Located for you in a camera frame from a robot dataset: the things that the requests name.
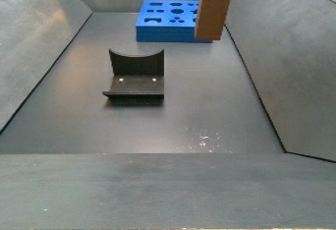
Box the blue foam shape board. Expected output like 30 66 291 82
135 0 211 43

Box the black arch holder bracket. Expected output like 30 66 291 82
103 50 164 98

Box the brown arch block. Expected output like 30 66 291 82
195 0 231 40

